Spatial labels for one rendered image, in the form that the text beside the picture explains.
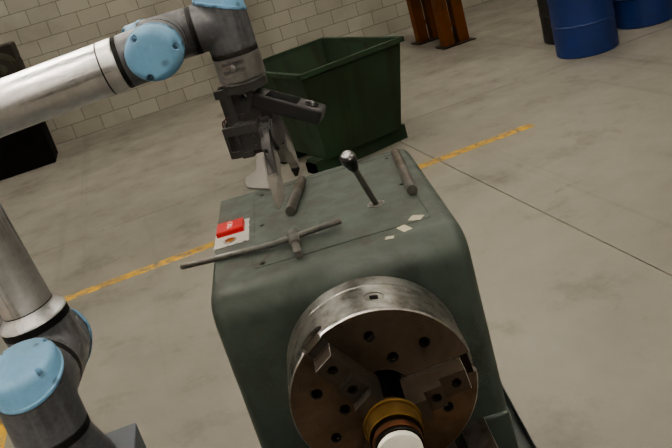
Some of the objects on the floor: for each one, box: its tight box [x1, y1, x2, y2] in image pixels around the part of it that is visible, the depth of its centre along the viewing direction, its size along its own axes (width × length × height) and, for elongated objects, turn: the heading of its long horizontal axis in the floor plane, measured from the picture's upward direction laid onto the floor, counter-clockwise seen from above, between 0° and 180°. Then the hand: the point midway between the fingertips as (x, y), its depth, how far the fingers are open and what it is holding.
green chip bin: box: [257, 36, 408, 174], centre depth 645 cm, size 134×94×85 cm
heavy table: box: [380, 0, 476, 50], centre depth 999 cm, size 161×44×100 cm, turn 54°
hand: (292, 191), depth 129 cm, fingers open, 14 cm apart
